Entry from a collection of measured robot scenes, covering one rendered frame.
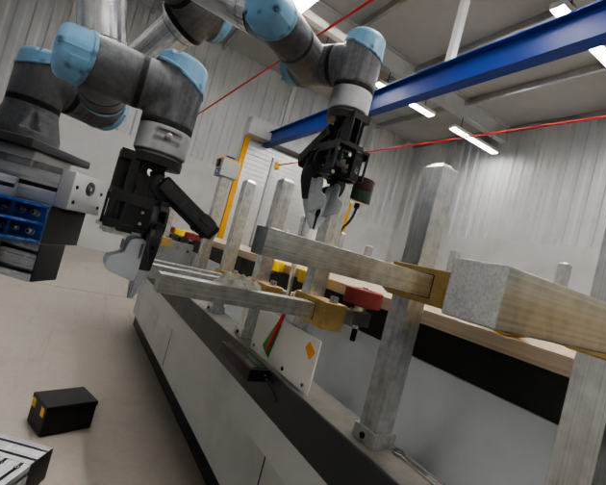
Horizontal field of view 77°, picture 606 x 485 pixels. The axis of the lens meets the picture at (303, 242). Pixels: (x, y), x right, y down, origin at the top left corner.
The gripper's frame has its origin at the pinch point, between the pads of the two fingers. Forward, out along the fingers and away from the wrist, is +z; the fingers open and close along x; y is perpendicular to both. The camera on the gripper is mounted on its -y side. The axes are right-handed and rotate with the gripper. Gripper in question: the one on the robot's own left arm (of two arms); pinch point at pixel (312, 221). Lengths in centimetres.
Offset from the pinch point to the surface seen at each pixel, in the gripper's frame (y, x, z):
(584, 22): -112, 275, -240
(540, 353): 31.0, 25.2, 11.3
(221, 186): -80, 7, -11
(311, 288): -3.8, 6.2, 12.2
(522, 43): -164, 277, -242
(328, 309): 3.6, 6.1, 14.7
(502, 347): 25.4, 25.2, 12.4
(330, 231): -3.7, 7.1, 0.2
